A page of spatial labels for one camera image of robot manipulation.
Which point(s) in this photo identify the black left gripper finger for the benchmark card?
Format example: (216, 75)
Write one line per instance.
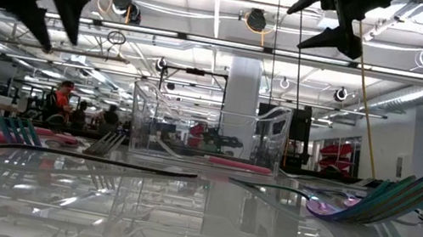
(24, 3)
(74, 9)

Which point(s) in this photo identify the red storage bin shelf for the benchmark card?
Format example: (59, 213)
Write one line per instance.
(336, 154)

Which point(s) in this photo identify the black background robot arm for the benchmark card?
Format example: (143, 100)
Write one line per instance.
(221, 139)

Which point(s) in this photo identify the white building column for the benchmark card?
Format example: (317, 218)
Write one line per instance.
(242, 89)

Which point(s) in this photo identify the clear plastic bin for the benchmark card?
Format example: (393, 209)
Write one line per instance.
(137, 123)

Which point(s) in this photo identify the black background rig frame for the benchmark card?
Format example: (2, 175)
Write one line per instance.
(195, 71)

